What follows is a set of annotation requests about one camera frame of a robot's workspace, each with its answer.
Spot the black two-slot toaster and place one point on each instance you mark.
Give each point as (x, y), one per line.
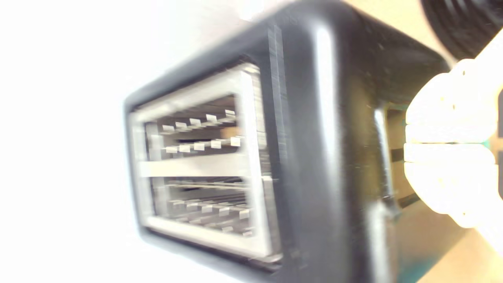
(314, 137)

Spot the black round plate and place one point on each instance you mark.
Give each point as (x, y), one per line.
(459, 23)

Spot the green cutting mat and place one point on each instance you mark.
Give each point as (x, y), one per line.
(412, 271)

